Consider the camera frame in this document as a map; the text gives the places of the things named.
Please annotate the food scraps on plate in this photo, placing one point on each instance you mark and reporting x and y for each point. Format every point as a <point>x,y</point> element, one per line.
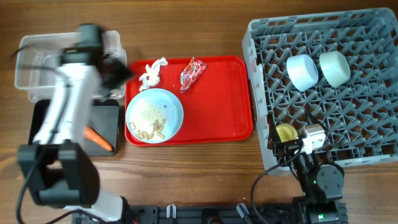
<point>148,123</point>

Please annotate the orange carrot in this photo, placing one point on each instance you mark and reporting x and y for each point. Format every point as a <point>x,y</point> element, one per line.
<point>92,135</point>

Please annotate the light blue bowl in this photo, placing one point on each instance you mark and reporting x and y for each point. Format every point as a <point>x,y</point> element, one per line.
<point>302,71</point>

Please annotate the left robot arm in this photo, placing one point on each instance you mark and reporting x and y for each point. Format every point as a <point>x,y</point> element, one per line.
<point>57,171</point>

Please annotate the clear plastic bin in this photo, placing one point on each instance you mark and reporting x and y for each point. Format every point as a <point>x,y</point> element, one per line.
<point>40,51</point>

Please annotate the white tissue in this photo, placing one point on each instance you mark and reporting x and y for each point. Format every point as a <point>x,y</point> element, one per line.
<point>151,77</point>

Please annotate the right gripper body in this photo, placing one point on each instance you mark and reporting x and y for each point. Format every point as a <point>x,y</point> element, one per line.
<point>288,148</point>

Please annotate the grey dishwasher rack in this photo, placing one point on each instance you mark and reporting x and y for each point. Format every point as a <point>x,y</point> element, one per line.
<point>360,115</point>

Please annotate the light blue plate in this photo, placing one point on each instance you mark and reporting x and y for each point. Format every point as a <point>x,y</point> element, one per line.
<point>168,103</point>

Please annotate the green bowl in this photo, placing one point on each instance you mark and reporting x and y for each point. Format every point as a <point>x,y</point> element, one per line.
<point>335,68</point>

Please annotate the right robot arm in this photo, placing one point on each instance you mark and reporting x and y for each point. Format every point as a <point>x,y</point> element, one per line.
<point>321,182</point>

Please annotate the yellow cup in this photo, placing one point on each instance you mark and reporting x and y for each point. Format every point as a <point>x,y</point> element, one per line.
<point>286,132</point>

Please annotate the white plastic spoon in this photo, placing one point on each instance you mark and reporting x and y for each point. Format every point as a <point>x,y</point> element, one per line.
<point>260,71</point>

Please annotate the red snack wrapper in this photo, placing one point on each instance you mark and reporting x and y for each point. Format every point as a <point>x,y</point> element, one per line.
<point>190,73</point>

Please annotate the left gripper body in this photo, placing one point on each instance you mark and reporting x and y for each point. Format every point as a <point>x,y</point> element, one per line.
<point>119,73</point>

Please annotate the red serving tray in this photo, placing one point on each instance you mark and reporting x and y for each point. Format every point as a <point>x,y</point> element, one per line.
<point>217,106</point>

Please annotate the black tray bin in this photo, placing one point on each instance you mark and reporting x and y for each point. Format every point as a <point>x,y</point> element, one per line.
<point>104,119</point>

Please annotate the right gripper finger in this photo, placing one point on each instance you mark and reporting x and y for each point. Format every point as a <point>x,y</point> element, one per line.
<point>311,120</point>
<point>274,139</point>

